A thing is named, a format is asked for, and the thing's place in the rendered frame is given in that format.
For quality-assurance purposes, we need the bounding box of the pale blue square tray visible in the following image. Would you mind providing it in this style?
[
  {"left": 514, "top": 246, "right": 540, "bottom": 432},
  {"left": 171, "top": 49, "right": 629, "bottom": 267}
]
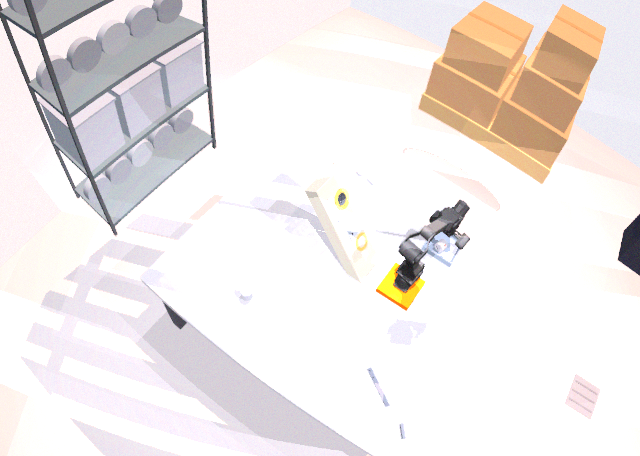
[{"left": 421, "top": 232, "right": 460, "bottom": 267}]

